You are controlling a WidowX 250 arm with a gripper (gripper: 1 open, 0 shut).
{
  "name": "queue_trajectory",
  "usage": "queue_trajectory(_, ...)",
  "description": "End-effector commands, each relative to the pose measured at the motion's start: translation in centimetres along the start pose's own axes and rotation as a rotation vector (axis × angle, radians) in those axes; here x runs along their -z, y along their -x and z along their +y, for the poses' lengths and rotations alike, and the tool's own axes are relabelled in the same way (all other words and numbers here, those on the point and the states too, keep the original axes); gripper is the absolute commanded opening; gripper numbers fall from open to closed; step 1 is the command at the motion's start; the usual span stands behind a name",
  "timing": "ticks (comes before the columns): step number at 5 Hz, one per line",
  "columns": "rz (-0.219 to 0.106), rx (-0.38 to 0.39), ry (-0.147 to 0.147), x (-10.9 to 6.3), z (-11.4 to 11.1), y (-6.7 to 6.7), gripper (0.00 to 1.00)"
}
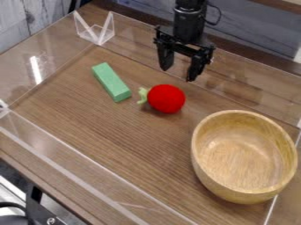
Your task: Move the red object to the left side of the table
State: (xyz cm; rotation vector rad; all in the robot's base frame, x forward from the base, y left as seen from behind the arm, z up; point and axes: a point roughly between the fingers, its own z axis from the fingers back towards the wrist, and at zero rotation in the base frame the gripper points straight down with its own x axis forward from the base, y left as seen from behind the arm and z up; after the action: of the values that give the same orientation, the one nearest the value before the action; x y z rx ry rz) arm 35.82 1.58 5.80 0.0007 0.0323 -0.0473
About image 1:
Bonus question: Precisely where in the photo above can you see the clear acrylic table enclosure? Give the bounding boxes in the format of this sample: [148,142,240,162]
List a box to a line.
[0,13,301,225]

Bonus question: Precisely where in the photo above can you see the wooden bowl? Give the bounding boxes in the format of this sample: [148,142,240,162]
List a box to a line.
[190,110,297,205]

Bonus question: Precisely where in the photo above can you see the green rectangular block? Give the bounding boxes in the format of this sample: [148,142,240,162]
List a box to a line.
[93,62,132,102]

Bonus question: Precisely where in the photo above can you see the red plush strawberry toy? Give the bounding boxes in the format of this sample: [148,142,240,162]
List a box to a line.
[138,84,186,113]

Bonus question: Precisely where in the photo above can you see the clear acrylic corner bracket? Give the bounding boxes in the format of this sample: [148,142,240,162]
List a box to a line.
[73,11,116,46]

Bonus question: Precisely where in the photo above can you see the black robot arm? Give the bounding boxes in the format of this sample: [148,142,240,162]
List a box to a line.
[154,0,220,82]

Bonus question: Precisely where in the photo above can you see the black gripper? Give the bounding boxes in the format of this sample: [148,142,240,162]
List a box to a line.
[154,25,217,82]

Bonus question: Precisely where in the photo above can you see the black cable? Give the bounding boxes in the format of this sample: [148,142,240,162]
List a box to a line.
[0,201,34,225]

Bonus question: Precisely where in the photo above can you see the black table clamp bracket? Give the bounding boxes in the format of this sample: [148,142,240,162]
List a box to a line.
[26,185,67,225]

